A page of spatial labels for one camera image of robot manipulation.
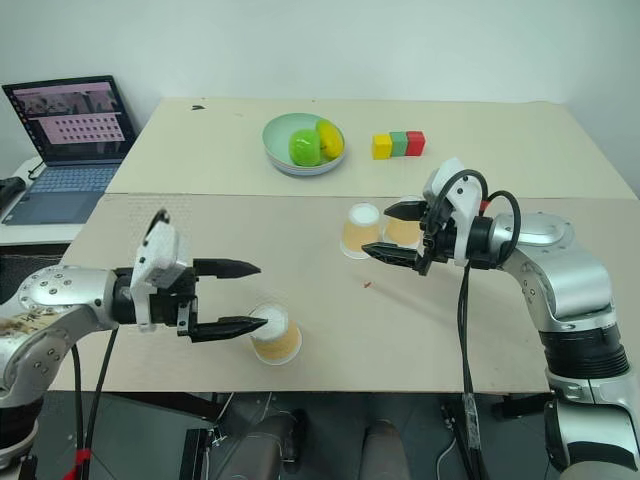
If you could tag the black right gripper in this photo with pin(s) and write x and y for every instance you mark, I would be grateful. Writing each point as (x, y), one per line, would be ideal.
(440, 242)

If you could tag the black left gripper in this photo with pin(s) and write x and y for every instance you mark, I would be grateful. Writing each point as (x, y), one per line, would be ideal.
(167, 306)

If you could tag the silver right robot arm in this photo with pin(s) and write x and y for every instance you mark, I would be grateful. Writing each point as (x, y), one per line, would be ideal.
(560, 260)

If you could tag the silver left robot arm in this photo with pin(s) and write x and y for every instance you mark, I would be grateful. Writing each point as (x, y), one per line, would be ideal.
(50, 295)

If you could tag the light green bowl stack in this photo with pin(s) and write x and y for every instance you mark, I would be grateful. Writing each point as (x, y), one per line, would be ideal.
(277, 140)

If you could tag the tan paper cup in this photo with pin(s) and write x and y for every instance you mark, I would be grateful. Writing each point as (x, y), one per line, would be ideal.
(280, 345)
(400, 232)

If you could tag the overturned plastic cup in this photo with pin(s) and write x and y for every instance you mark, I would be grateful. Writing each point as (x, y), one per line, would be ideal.
(357, 232)

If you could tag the yellow cube block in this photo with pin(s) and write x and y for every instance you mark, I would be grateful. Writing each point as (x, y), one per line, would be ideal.
(381, 147)

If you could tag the green cube block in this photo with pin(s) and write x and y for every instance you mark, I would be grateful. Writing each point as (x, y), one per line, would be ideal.
(398, 144)

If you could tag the red cube block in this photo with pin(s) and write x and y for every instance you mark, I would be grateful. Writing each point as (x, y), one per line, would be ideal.
(415, 143)

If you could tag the yellow toy fruit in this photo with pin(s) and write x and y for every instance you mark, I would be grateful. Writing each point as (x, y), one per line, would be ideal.
(331, 140)

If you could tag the green toy fruit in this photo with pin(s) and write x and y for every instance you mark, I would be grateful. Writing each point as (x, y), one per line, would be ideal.
(304, 147)

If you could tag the dark rounded shape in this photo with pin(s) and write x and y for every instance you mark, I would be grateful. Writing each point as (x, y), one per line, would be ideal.
(272, 445)
(384, 452)

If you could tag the blue open laptop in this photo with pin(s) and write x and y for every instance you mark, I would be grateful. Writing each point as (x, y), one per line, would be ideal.
(70, 190)

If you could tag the black device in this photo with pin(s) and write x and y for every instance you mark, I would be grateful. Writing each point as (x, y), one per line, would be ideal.
(10, 187)

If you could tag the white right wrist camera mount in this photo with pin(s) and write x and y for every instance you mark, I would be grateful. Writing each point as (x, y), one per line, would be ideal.
(457, 200)

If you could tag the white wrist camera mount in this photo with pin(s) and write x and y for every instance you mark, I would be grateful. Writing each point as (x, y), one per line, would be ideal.
(160, 255)
(457, 200)

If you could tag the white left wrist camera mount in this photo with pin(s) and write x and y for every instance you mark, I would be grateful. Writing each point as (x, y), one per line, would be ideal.
(160, 255)

